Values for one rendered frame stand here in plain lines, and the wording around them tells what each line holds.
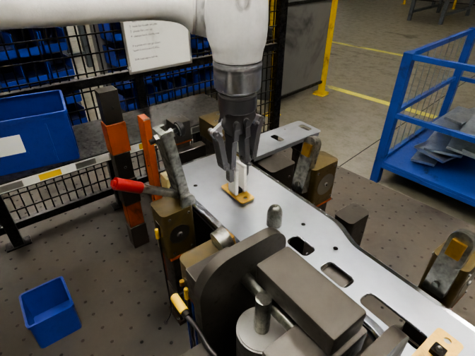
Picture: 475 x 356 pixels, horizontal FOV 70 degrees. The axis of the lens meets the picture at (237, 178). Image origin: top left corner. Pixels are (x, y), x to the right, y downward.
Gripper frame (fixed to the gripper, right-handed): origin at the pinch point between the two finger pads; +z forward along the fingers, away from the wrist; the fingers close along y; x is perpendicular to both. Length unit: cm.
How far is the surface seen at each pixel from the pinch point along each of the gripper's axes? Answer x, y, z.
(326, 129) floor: -138, -213, 104
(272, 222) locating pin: 13.5, 1.3, 3.1
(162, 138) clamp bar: 1.8, 17.1, -16.0
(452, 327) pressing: 46.1, -6.0, 4.7
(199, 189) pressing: -6.9, 6.0, 4.6
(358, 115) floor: -140, -267, 104
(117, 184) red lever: 1.0, 25.9, -9.9
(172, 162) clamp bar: 1.8, 16.0, -11.0
